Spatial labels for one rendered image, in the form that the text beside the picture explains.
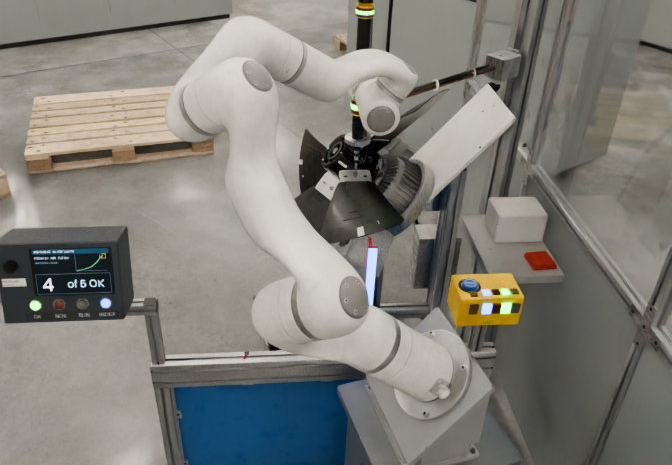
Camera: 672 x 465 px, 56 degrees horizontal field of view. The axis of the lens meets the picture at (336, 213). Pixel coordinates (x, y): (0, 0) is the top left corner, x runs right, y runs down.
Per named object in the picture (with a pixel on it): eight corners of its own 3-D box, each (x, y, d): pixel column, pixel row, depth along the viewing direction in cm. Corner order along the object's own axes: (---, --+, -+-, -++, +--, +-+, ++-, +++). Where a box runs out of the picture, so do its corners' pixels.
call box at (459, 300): (504, 303, 168) (511, 271, 162) (517, 329, 160) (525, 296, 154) (445, 305, 166) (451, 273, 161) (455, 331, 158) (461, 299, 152)
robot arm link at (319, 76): (314, 0, 121) (410, 61, 142) (267, 66, 127) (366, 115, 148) (332, 23, 116) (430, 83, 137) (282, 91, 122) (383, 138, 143)
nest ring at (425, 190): (366, 207, 212) (357, 201, 210) (423, 151, 203) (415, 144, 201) (378, 255, 189) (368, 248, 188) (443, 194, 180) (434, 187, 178)
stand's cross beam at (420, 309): (426, 310, 229) (427, 301, 227) (429, 317, 226) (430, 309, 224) (375, 312, 227) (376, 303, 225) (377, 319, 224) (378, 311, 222)
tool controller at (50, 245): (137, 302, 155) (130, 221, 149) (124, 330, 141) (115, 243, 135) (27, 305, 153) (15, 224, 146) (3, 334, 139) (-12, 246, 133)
